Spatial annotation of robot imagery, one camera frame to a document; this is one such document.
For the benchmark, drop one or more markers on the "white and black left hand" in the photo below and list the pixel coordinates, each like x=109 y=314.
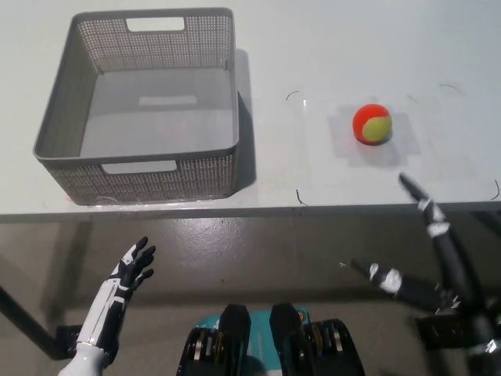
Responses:
x=113 y=297

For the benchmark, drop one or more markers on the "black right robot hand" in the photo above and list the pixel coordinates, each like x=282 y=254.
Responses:
x=446 y=250

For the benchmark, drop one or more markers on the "orange and yellow tennis ball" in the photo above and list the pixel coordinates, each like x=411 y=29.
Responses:
x=368 y=121

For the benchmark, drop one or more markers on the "black table leg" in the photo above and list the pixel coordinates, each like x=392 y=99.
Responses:
x=27 y=317

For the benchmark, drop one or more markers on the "black robot body with teal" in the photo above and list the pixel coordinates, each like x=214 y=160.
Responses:
x=235 y=344

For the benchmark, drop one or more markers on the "grey perforated plastic basket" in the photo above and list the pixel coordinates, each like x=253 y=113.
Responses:
x=70 y=98

